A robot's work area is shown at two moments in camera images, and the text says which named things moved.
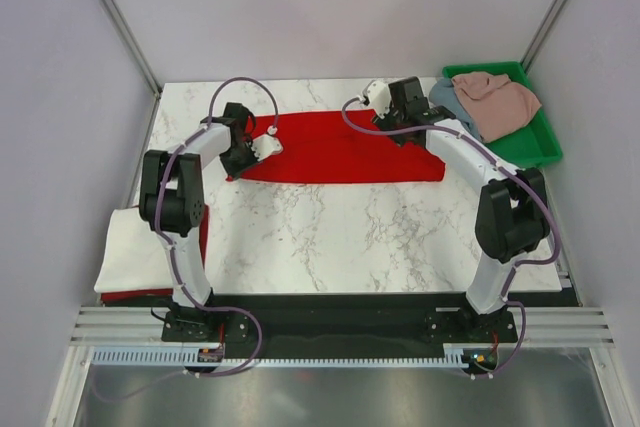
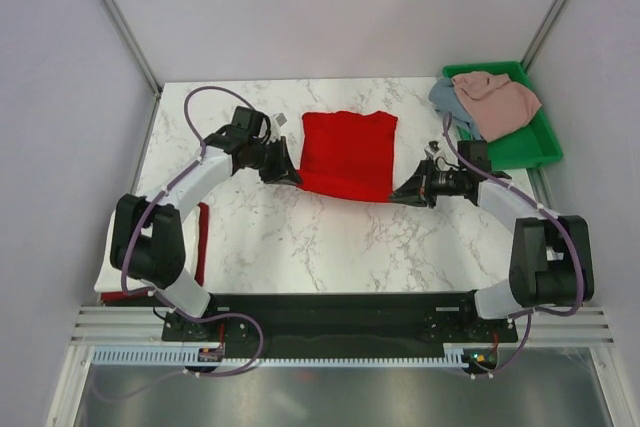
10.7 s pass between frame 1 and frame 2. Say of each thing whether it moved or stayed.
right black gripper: moved
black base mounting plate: stayed
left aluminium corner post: stayed
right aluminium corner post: stayed
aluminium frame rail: stayed
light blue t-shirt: stayed
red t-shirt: moved
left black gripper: moved
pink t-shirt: stayed
